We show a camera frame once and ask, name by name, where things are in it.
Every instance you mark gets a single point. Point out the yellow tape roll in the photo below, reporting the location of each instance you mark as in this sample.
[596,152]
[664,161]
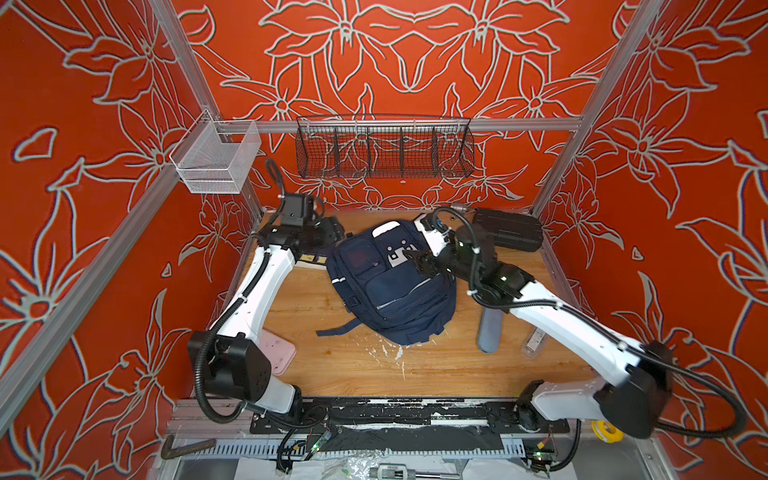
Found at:
[606,432]

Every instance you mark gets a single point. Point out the black wire wall basket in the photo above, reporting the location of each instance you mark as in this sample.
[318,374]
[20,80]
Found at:
[384,146]

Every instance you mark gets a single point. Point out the white wire mesh basket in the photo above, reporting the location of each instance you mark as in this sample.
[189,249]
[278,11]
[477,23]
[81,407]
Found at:
[216,156]

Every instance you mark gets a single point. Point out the purple notebook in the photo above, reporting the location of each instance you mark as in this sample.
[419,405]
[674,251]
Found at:
[312,261]

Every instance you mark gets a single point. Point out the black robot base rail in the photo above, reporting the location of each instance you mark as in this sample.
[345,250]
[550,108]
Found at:
[459,427]

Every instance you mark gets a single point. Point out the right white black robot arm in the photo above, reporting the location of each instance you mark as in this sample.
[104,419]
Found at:
[635,380]

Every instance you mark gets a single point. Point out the grey pencil pouch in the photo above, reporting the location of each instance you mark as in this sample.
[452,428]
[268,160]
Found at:
[490,330]

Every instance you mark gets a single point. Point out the black plastic tool case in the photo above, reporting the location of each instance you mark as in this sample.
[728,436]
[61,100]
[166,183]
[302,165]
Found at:
[511,230]

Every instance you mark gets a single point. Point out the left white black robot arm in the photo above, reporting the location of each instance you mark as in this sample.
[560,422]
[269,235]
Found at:
[231,373]

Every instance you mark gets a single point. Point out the pink flat case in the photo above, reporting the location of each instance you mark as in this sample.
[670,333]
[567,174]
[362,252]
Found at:
[280,352]

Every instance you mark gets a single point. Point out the dark metal hex key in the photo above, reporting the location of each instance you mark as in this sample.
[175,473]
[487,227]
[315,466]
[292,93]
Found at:
[170,451]

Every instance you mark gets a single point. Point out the navy blue student backpack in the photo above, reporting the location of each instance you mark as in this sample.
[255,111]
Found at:
[384,290]

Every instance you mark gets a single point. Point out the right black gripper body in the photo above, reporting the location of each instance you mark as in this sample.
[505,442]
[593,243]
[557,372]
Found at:
[451,262]

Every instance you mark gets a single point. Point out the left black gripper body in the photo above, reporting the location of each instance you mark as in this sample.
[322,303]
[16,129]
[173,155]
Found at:
[324,233]

